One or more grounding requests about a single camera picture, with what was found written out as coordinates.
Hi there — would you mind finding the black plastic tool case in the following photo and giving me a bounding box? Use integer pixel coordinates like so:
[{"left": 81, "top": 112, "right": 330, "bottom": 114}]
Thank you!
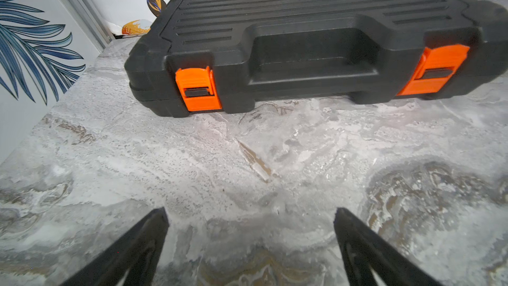
[{"left": 124, "top": 0, "right": 507, "bottom": 117}]

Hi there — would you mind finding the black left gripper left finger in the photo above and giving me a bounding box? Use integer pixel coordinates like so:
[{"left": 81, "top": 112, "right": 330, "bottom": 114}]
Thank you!
[{"left": 62, "top": 208, "right": 170, "bottom": 285}]

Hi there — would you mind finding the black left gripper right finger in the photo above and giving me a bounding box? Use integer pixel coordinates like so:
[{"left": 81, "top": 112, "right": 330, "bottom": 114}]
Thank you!
[{"left": 333, "top": 207, "right": 441, "bottom": 285}]

